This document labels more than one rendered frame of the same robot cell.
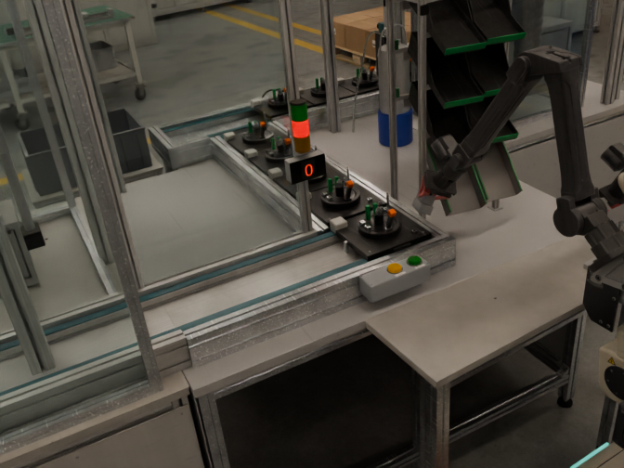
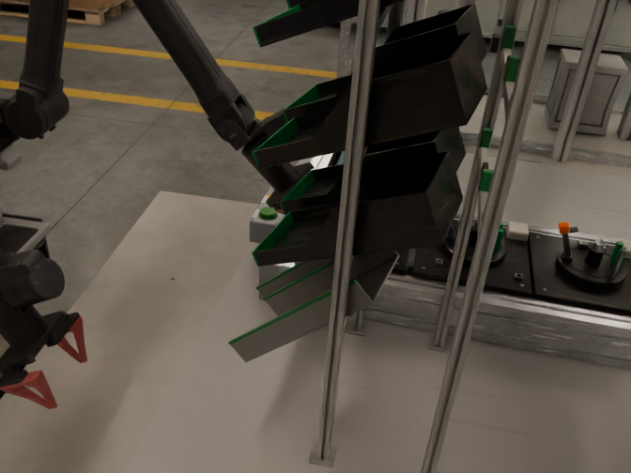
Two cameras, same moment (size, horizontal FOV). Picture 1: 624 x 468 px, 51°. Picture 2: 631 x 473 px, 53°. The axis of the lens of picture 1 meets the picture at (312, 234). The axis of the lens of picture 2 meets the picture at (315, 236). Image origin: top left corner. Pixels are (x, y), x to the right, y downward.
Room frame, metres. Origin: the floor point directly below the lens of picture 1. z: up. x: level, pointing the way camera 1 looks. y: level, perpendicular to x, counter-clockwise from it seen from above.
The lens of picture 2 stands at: (2.47, -1.25, 1.73)
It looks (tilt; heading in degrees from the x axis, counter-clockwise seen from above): 33 degrees down; 125
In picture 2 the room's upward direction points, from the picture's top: 4 degrees clockwise
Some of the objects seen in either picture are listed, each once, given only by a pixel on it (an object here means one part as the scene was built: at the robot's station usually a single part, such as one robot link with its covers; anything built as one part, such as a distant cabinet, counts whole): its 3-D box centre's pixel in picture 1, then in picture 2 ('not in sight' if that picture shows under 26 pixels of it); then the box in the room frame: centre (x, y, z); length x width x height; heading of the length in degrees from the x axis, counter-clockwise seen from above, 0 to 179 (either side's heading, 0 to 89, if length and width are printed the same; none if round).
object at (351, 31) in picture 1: (385, 38); not in sight; (7.26, -1.02, 0.20); 1.20 x 0.80 x 0.41; 28
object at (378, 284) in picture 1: (395, 278); (275, 210); (1.62, -0.23, 0.93); 0.21 x 0.07 x 0.06; 115
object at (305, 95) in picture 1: (323, 84); not in sight; (3.29, -0.13, 1.01); 0.24 x 0.24 x 0.13; 25
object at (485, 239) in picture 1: (318, 210); (546, 310); (2.26, -0.03, 0.84); 1.50 x 1.41 x 0.03; 115
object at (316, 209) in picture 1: (339, 188); (477, 234); (2.09, -0.11, 1.01); 0.24 x 0.24 x 0.13; 25
